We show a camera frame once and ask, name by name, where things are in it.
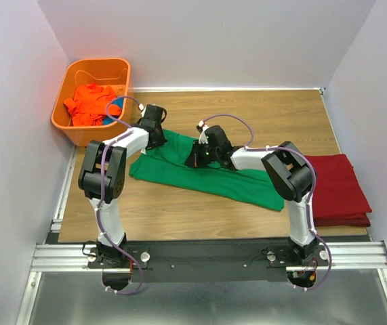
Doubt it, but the green t-shirt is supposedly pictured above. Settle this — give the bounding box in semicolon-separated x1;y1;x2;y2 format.
129;130;284;211

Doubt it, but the orange plastic laundry basket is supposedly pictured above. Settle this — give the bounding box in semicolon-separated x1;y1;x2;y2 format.
52;58;134;147

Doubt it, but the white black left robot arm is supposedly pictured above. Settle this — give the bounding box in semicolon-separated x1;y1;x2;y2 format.
78;104;167;267

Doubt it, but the orange t-shirt in basket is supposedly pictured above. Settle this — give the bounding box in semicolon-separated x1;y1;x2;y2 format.
64;83;118;127

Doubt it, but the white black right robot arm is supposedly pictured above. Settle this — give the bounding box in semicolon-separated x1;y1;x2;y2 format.
184;122;319;265

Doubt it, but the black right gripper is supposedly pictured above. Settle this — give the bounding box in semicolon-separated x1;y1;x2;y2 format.
183;140;219;168

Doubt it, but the folded dark red t-shirt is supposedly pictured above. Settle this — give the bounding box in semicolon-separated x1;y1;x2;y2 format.
307;154;372;228

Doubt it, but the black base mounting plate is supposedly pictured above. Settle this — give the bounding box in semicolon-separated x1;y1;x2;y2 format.
82;238;329;292

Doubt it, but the blue t-shirt in basket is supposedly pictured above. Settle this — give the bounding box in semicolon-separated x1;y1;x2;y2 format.
102;97;124;125

